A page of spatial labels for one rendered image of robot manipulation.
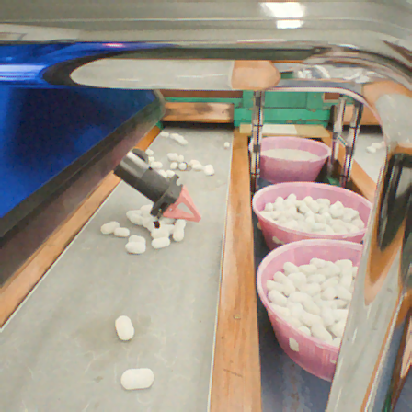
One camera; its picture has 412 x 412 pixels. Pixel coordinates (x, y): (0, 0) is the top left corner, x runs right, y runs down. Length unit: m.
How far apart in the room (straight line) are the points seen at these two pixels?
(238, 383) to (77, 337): 0.23
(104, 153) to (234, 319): 0.36
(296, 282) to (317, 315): 0.09
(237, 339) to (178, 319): 0.10
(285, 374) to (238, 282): 0.14
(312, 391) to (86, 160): 0.46
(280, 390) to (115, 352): 0.23
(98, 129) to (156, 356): 0.35
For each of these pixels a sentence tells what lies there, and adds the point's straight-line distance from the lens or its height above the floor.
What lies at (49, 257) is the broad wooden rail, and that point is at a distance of 0.70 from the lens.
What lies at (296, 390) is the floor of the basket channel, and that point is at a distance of 0.56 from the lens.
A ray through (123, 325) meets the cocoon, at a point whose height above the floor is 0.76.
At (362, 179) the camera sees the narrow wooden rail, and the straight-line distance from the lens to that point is 1.02.
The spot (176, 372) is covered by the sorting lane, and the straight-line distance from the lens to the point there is 0.48.
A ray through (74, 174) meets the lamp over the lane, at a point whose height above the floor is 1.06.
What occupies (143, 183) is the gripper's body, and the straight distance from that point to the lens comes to 0.71.
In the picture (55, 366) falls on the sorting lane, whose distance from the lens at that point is 0.52.
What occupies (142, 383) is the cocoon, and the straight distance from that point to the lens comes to 0.45.
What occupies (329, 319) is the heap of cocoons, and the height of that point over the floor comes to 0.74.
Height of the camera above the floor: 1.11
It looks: 26 degrees down
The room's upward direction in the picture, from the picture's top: straight up
